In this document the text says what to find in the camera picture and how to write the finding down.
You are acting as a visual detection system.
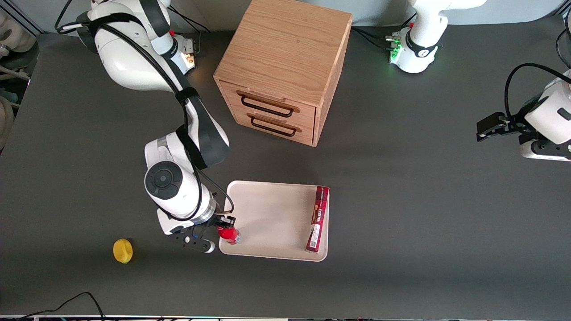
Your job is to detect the red shortbread biscuit box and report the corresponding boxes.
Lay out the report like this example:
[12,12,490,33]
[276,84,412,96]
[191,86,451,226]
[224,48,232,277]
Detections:
[306,186,330,253]

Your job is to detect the white clutter beside table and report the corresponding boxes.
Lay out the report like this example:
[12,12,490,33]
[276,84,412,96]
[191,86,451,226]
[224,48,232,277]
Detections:
[0,9,38,150]

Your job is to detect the black metal drawer handle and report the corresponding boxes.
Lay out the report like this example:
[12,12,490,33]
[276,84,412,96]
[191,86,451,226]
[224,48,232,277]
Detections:
[240,93,295,118]
[250,115,297,137]

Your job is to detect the wooden two-drawer cabinet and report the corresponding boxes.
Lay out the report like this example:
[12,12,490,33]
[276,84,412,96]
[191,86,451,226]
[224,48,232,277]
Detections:
[213,0,353,148]

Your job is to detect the yellow toy lemon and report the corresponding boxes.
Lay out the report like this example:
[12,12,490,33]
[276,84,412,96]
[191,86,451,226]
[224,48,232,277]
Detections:
[113,239,133,264]

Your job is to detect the black left base cables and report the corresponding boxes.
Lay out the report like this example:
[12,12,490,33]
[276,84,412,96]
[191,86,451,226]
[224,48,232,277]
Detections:
[352,26,402,50]

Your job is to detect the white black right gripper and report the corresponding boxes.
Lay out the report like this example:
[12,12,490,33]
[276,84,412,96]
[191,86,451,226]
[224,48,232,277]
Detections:
[156,210,236,254]

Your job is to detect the small red coke bottle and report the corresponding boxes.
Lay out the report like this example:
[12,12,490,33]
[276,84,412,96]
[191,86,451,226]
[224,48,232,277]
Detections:
[217,226,242,245]

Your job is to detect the white rectangular plastic tray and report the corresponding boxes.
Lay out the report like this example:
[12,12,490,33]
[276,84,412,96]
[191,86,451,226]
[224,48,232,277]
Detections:
[219,180,331,262]

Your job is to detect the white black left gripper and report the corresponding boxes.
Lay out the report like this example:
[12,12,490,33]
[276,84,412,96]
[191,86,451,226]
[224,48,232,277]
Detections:
[476,112,571,162]

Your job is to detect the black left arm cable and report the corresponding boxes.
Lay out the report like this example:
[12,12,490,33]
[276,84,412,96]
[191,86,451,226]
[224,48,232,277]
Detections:
[504,62,571,117]

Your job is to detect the black loose table-edge cable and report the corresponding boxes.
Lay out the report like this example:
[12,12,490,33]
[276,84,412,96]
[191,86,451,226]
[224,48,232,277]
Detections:
[0,292,106,321]

